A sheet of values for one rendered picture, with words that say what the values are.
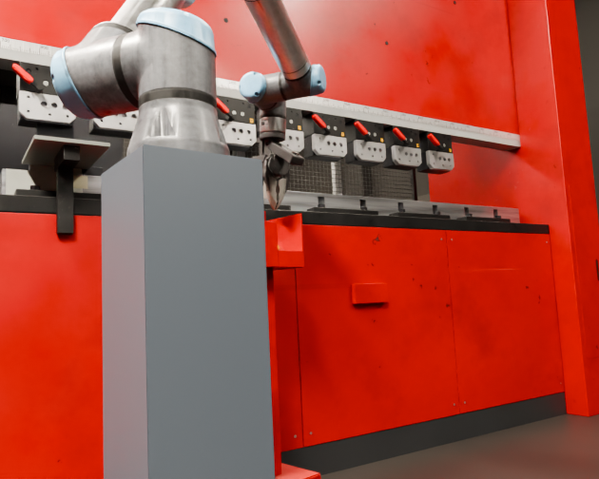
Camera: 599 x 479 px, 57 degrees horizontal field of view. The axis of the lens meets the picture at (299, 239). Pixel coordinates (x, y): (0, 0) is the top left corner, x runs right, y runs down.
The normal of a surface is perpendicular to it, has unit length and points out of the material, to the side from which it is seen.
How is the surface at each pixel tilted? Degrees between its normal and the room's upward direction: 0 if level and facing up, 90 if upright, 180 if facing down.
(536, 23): 90
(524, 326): 90
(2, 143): 90
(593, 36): 90
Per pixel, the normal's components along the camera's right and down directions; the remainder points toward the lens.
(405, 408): 0.53, -0.12
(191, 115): 0.45, -0.41
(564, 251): -0.84, -0.02
